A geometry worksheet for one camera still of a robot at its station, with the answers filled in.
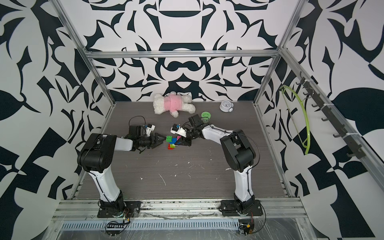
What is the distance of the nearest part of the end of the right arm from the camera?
0.75 m

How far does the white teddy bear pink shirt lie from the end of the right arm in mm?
296

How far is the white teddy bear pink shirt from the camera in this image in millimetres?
1100
